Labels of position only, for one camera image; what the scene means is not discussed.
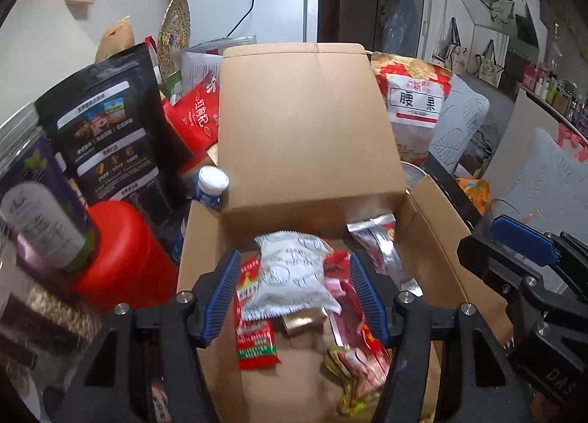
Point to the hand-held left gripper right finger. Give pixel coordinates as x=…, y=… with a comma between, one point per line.
x=370, y=299

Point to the gold rectangular box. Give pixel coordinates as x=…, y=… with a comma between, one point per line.
x=301, y=323

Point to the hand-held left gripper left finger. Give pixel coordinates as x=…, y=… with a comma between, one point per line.
x=223, y=299

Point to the clear yellow snack packet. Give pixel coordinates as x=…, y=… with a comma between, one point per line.
x=363, y=381

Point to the black stand-up pouch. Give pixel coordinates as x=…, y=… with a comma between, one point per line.
x=105, y=129

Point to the red white nut bag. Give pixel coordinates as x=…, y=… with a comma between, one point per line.
x=413, y=101

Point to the white cabinet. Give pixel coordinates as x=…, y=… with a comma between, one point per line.
x=523, y=138

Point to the red canister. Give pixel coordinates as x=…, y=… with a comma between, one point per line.
x=128, y=248

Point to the row of cosmetic bottles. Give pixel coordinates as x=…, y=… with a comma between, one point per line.
x=551, y=90

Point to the clear plastic container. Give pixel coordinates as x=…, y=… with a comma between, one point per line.
x=202, y=60

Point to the white fridge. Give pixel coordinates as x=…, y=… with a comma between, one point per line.
x=275, y=9

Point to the long pink snack packet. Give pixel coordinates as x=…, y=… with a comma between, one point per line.
x=342, y=322

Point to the brown cardboard box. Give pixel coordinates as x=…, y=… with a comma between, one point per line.
x=303, y=129

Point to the large grey covered chair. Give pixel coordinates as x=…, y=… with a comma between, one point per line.
x=551, y=170

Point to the hanging blue plastic bag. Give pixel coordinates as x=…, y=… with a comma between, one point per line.
x=399, y=18

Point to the orange printed bag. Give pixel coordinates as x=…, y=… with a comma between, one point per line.
x=473, y=193

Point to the pink bow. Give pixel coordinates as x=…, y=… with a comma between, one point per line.
x=574, y=136

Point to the metal bowl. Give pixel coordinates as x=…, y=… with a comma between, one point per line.
x=411, y=172

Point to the white printed snack packet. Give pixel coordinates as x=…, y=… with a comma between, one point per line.
x=289, y=276

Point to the brown paper bag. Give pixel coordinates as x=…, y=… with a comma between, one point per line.
x=115, y=39

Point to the silver foil packet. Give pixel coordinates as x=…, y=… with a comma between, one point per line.
x=383, y=244

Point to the clear jar dark label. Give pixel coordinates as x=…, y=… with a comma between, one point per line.
x=59, y=319

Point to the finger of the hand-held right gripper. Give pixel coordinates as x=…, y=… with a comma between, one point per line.
x=523, y=239
x=487, y=257

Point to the round woven mat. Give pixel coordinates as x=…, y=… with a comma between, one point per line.
x=173, y=28

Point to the small grey covered chair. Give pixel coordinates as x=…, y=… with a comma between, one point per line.
x=459, y=115

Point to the small white-capped blue bottle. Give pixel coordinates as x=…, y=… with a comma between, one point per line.
x=211, y=184

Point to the jar with white oval label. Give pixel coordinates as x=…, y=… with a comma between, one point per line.
x=36, y=216

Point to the grey cloth pile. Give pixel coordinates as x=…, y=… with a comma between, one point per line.
x=484, y=142

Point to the white foam board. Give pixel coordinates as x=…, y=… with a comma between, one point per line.
x=41, y=32

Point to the red green snack packet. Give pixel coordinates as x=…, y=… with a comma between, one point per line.
x=255, y=340

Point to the red pouch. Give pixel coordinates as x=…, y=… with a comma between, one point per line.
x=195, y=115

